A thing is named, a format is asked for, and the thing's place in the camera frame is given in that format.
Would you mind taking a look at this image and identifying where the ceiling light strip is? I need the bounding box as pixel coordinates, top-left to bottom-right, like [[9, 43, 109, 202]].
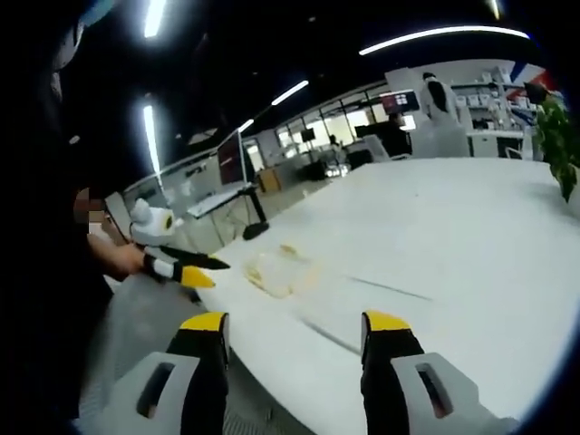
[[142, 104, 163, 185], [143, 0, 168, 40], [270, 80, 310, 107]]

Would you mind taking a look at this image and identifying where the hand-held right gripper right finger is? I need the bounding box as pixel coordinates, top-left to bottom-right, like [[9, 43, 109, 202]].
[[360, 310, 520, 435]]

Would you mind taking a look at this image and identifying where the white office chair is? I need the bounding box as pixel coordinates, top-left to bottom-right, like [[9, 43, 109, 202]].
[[362, 133, 411, 163]]

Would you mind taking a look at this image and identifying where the person's left hand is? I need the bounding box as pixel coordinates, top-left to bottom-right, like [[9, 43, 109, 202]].
[[89, 235, 147, 283]]

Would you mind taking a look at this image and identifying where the person's dark clothing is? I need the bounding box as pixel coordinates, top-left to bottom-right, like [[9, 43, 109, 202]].
[[0, 0, 117, 425]]

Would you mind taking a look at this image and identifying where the black monitor stand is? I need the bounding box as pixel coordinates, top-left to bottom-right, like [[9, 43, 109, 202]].
[[238, 183, 271, 241]]

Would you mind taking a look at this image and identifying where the long curved ceiling light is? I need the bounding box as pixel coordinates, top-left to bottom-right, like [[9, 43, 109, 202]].
[[359, 25, 530, 57]]

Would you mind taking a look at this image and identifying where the cardboard box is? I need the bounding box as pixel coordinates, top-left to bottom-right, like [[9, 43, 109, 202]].
[[256, 167, 283, 194]]

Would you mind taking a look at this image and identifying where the clear plastic bag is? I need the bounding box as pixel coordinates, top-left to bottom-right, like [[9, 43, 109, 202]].
[[243, 253, 328, 299]]

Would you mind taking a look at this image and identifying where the green potted plant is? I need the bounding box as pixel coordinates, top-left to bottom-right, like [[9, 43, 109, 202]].
[[533, 92, 580, 204]]

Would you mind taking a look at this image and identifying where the white side desk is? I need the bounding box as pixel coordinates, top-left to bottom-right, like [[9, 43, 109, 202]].
[[187, 186, 248, 219]]

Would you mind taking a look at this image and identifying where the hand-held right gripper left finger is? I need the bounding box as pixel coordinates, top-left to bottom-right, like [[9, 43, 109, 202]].
[[97, 311, 231, 435]]

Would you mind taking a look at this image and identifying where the red wall screen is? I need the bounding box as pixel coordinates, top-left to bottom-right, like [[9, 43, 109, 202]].
[[379, 89, 421, 115]]

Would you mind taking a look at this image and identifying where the computer monitor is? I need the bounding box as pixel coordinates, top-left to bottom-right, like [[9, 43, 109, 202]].
[[216, 130, 256, 187]]

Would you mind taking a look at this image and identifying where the white display shelf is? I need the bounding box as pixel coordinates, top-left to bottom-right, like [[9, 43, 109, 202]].
[[452, 66, 538, 135]]

